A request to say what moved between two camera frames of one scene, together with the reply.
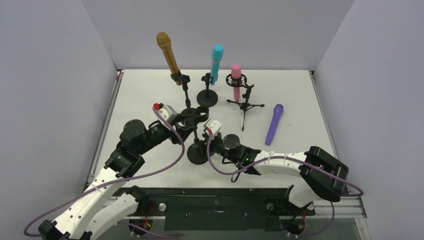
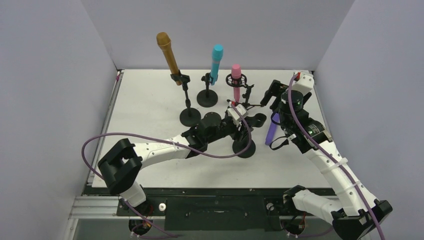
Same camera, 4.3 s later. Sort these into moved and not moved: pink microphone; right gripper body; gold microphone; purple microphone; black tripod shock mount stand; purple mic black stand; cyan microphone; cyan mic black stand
Moved: right gripper body; purple mic black stand
Not moved: cyan microphone; cyan mic black stand; purple microphone; pink microphone; gold microphone; black tripod shock mount stand
